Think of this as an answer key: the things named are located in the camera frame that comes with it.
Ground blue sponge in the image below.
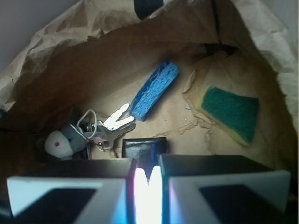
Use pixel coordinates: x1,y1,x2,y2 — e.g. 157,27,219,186
129,60,179,121

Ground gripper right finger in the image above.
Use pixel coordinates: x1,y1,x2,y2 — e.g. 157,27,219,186
159,154,291,224

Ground white key ring loop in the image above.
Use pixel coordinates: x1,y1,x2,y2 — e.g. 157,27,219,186
76,109,98,140

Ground silver key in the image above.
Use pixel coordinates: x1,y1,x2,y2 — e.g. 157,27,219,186
103,103,129,129
107,116,135,131

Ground grey plush donkey keychain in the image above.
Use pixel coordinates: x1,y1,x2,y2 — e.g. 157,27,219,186
36,108,87,162

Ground silver key right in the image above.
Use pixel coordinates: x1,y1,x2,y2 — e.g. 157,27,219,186
107,116,135,131

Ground green and yellow sponge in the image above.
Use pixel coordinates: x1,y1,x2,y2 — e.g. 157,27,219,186
195,86,259,146

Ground silver key left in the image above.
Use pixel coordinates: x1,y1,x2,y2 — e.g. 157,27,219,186
103,103,129,129

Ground brass key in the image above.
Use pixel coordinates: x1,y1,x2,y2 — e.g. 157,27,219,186
97,123,136,152

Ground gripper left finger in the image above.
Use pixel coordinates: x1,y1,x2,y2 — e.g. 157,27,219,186
0,158,142,224

